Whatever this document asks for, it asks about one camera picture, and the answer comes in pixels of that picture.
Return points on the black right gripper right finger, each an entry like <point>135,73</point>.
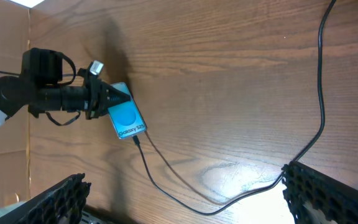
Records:
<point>308,190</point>

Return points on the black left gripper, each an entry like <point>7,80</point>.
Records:
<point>101,96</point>

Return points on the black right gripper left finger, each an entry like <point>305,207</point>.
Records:
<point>61,203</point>

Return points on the blue screen Galaxy smartphone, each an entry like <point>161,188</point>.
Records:
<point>126,118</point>

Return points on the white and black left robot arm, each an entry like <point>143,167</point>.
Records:
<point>49,81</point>

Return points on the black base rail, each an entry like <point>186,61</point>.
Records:
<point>89,217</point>

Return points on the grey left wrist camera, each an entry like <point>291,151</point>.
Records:
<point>96,67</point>

